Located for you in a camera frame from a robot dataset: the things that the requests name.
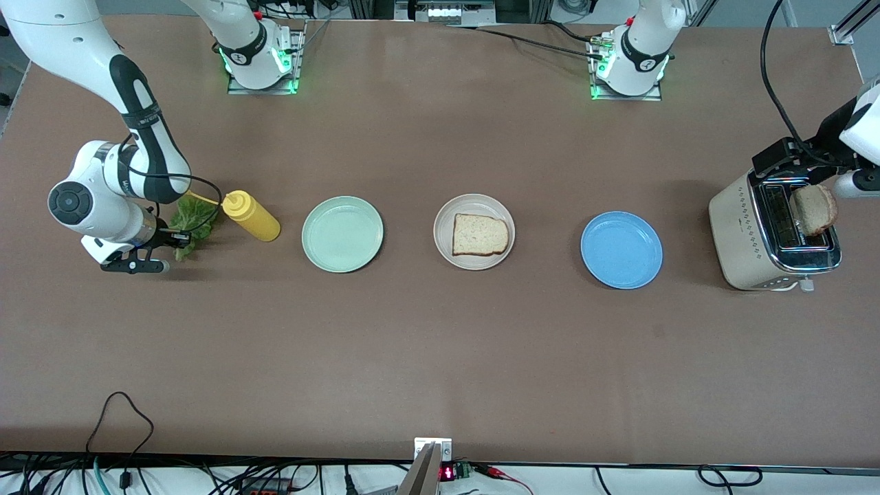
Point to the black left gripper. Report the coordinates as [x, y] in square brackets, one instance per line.
[830, 131]

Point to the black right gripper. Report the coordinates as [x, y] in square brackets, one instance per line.
[163, 237]

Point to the green lettuce leaf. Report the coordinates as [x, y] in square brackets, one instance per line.
[199, 220]

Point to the toasted bread slice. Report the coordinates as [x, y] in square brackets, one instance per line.
[481, 235]
[815, 210]

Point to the yellow squeeze bottle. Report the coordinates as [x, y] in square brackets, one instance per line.
[258, 220]

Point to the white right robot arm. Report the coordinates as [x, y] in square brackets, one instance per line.
[62, 34]

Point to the mint green plate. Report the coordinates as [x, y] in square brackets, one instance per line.
[342, 234]

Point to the blue plate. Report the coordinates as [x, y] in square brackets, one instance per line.
[621, 249]

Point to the beige plate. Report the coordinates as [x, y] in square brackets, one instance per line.
[443, 230]

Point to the beige chrome toaster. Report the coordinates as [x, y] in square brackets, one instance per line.
[739, 234]

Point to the circuit module red display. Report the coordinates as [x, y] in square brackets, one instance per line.
[450, 473]

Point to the aluminium frame profile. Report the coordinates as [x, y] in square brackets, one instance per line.
[842, 33]

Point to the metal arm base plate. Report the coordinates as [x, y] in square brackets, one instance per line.
[261, 91]
[625, 98]

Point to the silver mounting bracket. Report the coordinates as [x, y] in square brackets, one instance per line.
[421, 444]

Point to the grey metal mount bar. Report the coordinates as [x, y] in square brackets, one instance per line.
[421, 478]

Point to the metal frame with light unit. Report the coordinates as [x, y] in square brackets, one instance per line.
[447, 12]

